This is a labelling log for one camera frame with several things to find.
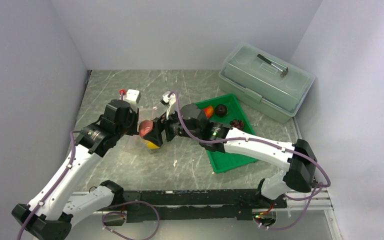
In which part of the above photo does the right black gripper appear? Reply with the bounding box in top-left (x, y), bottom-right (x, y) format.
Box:
top-left (143, 104), bottom-right (201, 147)

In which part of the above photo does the yellow orange fruit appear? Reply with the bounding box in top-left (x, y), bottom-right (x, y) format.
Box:
top-left (146, 141), bottom-right (160, 150)

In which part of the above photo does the pink peach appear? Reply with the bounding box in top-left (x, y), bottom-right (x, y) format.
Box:
top-left (138, 119), bottom-right (154, 139)

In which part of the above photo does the dark purple mangosteen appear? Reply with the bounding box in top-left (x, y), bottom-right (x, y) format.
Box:
top-left (214, 104), bottom-right (228, 118)

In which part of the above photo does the green plastic tray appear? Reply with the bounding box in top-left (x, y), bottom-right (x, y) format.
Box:
top-left (195, 94), bottom-right (257, 174)

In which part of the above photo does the clear zip top bag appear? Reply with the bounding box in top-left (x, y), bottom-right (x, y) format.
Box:
top-left (124, 106), bottom-right (159, 154)

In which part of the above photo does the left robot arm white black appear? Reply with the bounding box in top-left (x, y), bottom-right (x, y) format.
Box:
top-left (11, 96), bottom-right (140, 240)

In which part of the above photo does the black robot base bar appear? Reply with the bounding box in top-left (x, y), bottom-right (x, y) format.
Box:
top-left (103, 189), bottom-right (287, 223)

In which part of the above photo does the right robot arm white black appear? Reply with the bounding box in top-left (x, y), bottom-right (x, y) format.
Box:
top-left (138, 104), bottom-right (317, 208)

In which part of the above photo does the red mango fruit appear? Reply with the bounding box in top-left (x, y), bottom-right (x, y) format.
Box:
top-left (203, 105), bottom-right (215, 119)

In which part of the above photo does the purple grape bunch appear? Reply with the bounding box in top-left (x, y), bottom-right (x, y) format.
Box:
top-left (229, 119), bottom-right (245, 131)

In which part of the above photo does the pale green lidded storage box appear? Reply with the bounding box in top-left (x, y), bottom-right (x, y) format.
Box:
top-left (218, 42), bottom-right (316, 124)

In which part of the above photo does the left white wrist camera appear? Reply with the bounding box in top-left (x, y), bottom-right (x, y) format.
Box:
top-left (119, 89), bottom-right (141, 107)

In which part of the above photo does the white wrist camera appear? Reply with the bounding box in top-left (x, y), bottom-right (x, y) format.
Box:
top-left (119, 89), bottom-right (141, 107)
top-left (161, 91), bottom-right (177, 120)

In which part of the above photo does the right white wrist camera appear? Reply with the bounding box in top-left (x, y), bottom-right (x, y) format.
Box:
top-left (161, 91), bottom-right (177, 120)

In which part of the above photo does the aluminium frame rail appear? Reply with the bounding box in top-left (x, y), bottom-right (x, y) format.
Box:
top-left (32, 119), bottom-right (342, 240)

